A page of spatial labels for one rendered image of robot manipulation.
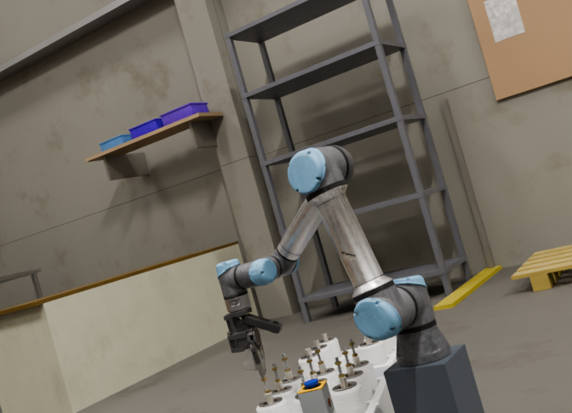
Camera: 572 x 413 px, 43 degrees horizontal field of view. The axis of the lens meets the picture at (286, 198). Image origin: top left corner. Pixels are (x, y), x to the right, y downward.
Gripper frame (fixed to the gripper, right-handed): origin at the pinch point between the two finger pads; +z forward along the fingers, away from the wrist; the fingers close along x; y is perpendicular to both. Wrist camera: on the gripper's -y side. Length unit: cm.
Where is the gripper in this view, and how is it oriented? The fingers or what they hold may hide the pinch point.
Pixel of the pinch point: (264, 372)
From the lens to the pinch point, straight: 223.3
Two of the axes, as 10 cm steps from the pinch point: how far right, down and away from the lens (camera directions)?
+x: -1.7, 0.2, -9.9
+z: 2.8, 9.6, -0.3
